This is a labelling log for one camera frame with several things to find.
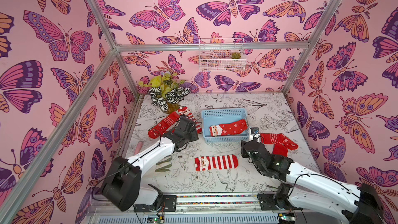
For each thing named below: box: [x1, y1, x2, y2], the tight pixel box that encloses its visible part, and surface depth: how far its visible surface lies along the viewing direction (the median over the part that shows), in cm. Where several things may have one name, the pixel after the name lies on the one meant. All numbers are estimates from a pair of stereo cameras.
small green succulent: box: [230, 51, 241, 60], surface depth 94 cm
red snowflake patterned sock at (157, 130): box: [148, 111, 180, 139], surface depth 105 cm
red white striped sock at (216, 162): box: [194, 154, 239, 172], surface depth 87 cm
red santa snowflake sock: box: [209, 119, 249, 137], surface depth 99 cm
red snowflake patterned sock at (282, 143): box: [260, 132, 299, 158], surface depth 94 cm
